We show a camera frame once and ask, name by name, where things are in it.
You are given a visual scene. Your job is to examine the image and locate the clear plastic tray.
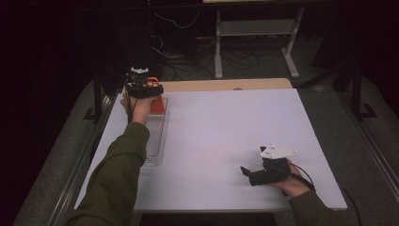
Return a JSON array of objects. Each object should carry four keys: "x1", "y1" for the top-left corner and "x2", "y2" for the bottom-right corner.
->
[{"x1": 142, "y1": 97, "x2": 170, "y2": 168}]

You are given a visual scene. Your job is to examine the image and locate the black floor cables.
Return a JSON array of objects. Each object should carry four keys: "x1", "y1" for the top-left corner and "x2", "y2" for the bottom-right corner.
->
[{"x1": 156, "y1": 46, "x2": 285, "y2": 81}]

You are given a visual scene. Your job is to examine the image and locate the person's right hand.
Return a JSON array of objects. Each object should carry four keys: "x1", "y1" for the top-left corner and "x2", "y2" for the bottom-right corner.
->
[{"x1": 269, "y1": 163, "x2": 312, "y2": 199}]

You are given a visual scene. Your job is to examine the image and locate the orange phone case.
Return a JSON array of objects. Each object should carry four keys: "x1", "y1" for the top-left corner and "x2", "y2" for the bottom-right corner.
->
[{"x1": 146, "y1": 76, "x2": 167, "y2": 115}]

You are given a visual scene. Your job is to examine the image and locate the hanging white cable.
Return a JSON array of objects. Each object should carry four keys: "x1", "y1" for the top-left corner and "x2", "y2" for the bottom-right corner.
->
[{"x1": 153, "y1": 10, "x2": 200, "y2": 30}]

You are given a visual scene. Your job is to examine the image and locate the white metal desk frame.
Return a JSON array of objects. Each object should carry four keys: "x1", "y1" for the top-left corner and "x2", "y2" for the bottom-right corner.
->
[{"x1": 215, "y1": 7, "x2": 305, "y2": 79}]

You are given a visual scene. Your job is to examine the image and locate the black floor cable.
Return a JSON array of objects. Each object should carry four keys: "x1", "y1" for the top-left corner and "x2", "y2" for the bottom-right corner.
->
[{"x1": 342, "y1": 186, "x2": 364, "y2": 226}]

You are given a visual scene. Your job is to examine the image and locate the black metal stand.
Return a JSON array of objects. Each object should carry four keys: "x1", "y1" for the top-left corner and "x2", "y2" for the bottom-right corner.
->
[
  {"x1": 83, "y1": 72, "x2": 109, "y2": 121},
  {"x1": 351, "y1": 62, "x2": 379, "y2": 121}
]

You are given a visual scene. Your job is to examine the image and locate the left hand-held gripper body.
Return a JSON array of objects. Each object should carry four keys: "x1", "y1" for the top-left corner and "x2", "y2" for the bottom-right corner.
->
[{"x1": 125, "y1": 66, "x2": 155, "y2": 99}]

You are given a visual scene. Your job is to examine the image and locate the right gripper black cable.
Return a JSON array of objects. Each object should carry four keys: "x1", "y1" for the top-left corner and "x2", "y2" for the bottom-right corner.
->
[{"x1": 287, "y1": 162, "x2": 316, "y2": 193}]

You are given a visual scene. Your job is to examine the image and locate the person's left hand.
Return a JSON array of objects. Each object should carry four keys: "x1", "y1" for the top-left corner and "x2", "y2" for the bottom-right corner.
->
[{"x1": 120, "y1": 92, "x2": 158, "y2": 126}]

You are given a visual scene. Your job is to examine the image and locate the metal floor rail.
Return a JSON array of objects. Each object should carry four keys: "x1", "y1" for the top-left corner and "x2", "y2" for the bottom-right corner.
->
[
  {"x1": 46, "y1": 93, "x2": 117, "y2": 226},
  {"x1": 337, "y1": 93, "x2": 399, "y2": 199}
]

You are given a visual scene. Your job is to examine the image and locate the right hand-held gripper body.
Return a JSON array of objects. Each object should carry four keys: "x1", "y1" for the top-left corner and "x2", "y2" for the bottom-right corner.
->
[{"x1": 248, "y1": 143, "x2": 299, "y2": 187}]

